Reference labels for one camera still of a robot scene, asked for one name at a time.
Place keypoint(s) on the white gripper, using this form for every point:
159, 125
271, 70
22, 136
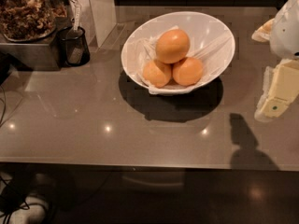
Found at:
286, 28

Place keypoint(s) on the orange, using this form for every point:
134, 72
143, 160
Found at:
156, 73
172, 46
188, 71

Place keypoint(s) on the white bowl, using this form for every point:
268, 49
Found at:
186, 18

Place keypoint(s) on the glass bowl of granola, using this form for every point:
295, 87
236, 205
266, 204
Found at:
26, 20

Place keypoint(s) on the white plastic bag liner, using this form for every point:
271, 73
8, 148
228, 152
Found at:
214, 46

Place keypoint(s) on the white pillar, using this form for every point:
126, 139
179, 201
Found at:
98, 18

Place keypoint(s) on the white utensil in cup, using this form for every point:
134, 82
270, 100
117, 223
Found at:
75, 20

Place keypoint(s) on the black mesh cup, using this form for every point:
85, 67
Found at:
74, 46

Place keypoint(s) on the grey metal box stand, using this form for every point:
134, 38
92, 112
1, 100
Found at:
42, 55

